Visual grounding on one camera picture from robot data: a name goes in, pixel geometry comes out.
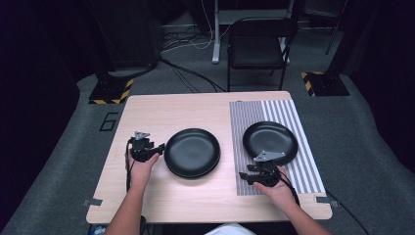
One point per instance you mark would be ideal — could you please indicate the black yellow striped stand base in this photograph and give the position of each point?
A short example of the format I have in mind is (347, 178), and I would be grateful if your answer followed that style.
(112, 89)
(324, 83)

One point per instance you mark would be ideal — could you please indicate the blue white object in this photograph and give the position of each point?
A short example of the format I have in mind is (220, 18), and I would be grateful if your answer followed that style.
(98, 230)

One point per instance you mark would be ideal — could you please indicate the grey tape tab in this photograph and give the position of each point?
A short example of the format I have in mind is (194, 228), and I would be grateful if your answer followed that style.
(326, 200)
(92, 202)

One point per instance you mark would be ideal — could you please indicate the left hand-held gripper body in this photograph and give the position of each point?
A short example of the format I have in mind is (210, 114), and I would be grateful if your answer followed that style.
(141, 149)

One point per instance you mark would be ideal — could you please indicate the black folding chair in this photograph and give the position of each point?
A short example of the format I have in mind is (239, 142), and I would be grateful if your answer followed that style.
(259, 45)

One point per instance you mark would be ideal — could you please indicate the person's left hand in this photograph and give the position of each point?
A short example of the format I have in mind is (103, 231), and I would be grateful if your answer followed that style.
(142, 173)

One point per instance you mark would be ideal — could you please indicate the person's white clothing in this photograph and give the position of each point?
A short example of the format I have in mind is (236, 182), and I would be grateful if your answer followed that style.
(230, 229)

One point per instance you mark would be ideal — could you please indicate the black plate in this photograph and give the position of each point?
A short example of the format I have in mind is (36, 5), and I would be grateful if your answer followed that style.
(270, 141)
(192, 150)
(192, 176)

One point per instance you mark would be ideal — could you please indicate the person's right hand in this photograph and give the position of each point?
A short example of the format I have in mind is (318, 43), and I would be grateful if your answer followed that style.
(280, 194)

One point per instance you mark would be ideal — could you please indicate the grey white striped mat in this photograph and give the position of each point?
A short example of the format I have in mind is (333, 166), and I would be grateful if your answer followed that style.
(306, 130)

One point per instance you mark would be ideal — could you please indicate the white desk frame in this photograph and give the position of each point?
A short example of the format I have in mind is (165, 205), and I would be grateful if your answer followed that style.
(216, 36)

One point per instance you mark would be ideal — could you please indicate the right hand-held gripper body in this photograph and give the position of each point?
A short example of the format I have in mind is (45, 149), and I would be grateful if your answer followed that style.
(268, 173)

